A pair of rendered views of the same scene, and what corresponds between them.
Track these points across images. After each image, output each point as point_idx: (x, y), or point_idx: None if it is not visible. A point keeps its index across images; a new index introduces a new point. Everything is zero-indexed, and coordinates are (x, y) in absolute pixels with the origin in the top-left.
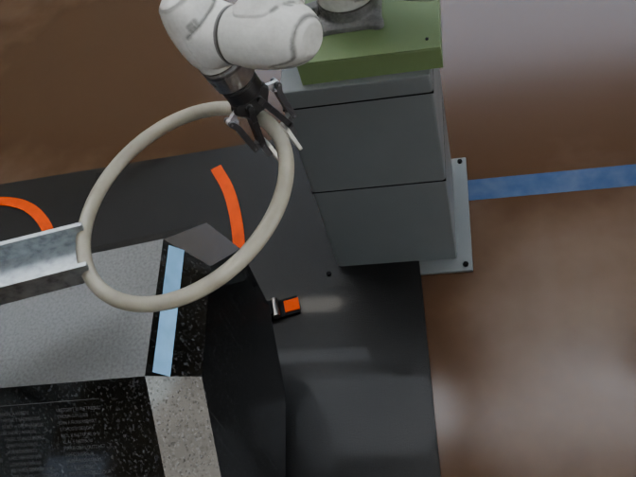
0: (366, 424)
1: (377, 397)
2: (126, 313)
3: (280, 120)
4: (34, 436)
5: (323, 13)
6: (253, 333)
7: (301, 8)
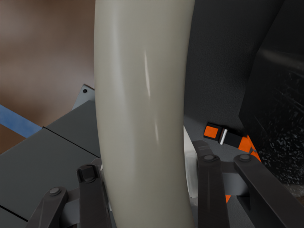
0: (209, 9)
1: (191, 26)
2: None
3: (103, 200)
4: None
5: None
6: (280, 71)
7: None
